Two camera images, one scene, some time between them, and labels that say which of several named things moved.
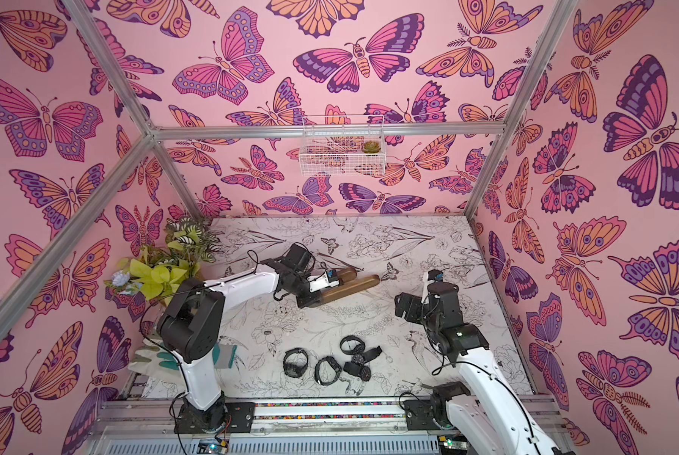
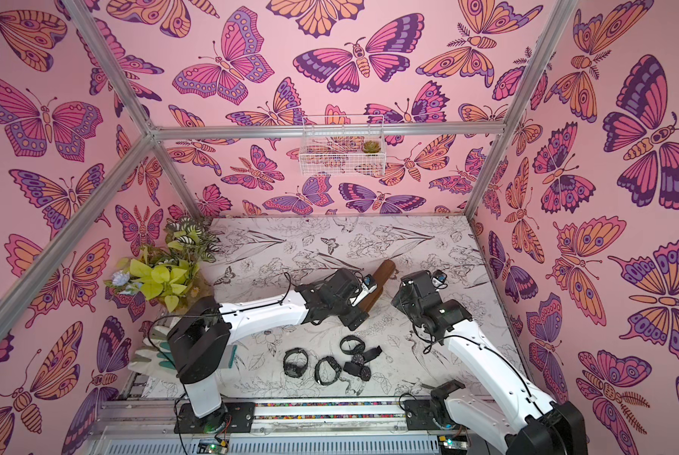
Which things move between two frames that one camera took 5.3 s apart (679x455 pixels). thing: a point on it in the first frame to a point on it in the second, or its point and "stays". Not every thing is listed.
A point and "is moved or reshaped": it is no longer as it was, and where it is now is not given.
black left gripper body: [302, 290] to [353, 318]
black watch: [357, 349] stays
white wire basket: [342, 145] stays
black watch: [361, 372] stays
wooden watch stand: [348, 285] is moved or reshaped
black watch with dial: [360, 358] stays
